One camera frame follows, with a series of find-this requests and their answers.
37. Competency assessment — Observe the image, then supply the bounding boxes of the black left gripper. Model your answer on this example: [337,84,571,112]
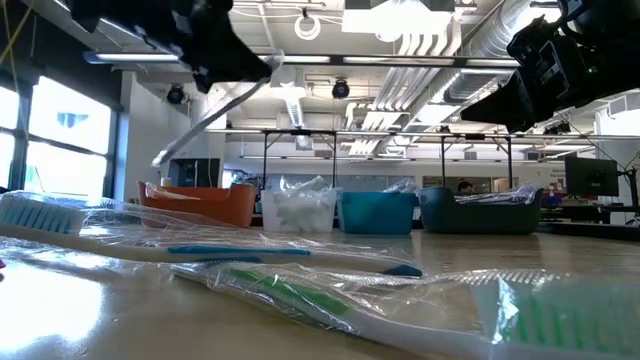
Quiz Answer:
[172,0,275,95]

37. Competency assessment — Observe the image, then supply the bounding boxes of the black track lights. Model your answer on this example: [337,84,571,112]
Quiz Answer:
[542,120,574,137]

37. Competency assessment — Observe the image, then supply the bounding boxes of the black equipment box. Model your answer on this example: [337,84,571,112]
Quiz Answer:
[167,157,223,189]

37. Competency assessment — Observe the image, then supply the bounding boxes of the orange plastic bin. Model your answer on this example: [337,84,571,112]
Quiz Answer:
[137,180,258,229]

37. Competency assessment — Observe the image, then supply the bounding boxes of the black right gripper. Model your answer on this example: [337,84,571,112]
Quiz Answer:
[459,14,602,135]

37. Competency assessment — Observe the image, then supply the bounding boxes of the blue toothbrush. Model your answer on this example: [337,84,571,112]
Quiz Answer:
[383,177,420,196]
[0,192,425,279]

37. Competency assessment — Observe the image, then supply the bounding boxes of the coiled white cable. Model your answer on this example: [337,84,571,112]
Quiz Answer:
[293,13,322,42]

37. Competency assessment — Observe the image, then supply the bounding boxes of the black computer monitor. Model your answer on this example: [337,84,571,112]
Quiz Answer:
[564,155,621,198]

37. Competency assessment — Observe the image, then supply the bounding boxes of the black cluttered desk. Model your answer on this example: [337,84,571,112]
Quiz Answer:
[537,195,640,232]

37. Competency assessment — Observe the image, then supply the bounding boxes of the white light panel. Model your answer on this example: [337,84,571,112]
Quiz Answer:
[341,0,457,37]

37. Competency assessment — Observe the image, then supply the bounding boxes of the teal blue plastic bin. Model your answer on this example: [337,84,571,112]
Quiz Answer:
[337,191,419,235]

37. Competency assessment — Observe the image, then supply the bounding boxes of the clear plastic bin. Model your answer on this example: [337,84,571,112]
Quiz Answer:
[259,188,340,234]

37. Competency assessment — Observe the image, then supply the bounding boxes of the white air vent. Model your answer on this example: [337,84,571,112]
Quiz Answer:
[606,92,640,119]

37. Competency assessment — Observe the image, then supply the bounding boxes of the dark grey plastic bin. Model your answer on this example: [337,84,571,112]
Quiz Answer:
[418,186,545,235]

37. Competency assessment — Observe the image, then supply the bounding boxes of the black frame workbench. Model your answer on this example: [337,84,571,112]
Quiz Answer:
[414,132,516,192]
[198,127,341,192]

